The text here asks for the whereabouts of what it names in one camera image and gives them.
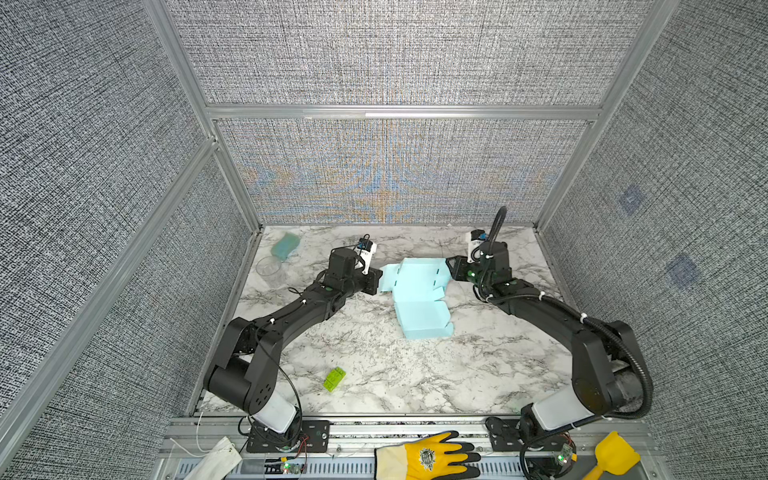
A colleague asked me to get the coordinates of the light blue paper box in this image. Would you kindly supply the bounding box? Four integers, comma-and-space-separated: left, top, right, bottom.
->
379, 258, 454, 340

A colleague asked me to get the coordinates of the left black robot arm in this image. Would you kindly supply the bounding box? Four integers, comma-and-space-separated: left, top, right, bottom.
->
203, 237, 382, 434

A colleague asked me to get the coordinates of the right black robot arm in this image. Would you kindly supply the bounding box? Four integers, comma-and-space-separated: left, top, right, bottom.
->
446, 240, 654, 432

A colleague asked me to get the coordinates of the teal sponge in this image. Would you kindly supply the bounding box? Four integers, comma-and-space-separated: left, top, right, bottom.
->
270, 232, 301, 262

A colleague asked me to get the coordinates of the green toy brick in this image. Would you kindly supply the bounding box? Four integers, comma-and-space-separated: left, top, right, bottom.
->
323, 367, 346, 392

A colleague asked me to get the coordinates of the yellow black work glove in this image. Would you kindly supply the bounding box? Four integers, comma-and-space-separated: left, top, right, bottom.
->
374, 430, 481, 480

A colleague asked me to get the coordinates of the yellow plastic scoop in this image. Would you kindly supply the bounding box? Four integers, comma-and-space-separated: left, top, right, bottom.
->
583, 431, 641, 480

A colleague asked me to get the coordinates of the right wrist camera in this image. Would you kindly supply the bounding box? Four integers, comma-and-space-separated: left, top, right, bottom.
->
465, 229, 487, 263

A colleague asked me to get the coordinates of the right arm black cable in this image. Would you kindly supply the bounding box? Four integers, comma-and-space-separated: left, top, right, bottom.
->
487, 206, 509, 253

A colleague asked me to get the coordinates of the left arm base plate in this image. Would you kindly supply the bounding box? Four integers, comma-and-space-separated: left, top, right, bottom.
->
245, 419, 331, 456

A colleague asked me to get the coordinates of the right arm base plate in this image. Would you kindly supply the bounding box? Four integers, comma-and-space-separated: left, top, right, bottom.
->
484, 416, 576, 461

